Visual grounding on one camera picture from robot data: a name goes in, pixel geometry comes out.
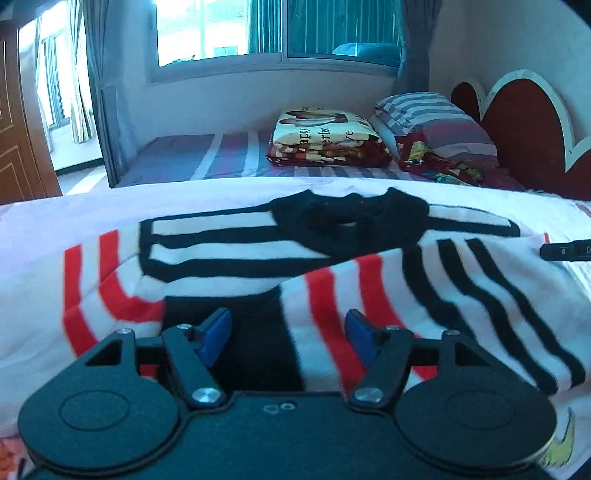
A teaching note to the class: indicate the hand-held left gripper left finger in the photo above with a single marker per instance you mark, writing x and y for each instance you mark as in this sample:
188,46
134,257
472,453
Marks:
213,334

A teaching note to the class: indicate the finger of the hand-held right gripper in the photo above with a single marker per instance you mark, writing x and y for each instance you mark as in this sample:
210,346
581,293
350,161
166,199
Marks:
565,251

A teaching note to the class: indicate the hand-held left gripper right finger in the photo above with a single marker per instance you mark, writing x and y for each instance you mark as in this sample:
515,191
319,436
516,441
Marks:
362,334

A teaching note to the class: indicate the striped knit sweater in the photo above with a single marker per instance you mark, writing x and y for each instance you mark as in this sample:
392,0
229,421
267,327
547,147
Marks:
231,251

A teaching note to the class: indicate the red heart-shaped headboard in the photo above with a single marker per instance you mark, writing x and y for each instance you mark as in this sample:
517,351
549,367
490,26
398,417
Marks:
521,120

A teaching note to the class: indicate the colourful cartoon cloth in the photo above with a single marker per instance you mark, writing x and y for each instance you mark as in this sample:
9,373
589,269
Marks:
427,160

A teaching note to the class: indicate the purple striped bed sheet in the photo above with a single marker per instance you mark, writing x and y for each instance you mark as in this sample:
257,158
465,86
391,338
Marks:
175,157

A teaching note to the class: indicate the striped pillow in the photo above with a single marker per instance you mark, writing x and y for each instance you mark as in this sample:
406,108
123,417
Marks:
429,115

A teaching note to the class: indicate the folded printed blanket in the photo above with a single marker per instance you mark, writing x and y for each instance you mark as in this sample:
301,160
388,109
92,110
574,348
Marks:
323,131

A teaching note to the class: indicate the short grey curtain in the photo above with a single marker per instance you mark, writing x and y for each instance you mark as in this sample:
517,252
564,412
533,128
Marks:
415,41

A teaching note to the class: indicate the long grey curtain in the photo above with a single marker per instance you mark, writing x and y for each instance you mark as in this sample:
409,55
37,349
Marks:
108,92

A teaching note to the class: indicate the white sheer curtain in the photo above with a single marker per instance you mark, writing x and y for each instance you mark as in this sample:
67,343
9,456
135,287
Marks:
81,92

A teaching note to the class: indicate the brown wooden door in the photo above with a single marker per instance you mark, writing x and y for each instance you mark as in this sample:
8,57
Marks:
21,129

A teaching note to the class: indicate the sliding window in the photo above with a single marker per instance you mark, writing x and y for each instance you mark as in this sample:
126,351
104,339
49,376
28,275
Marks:
258,32

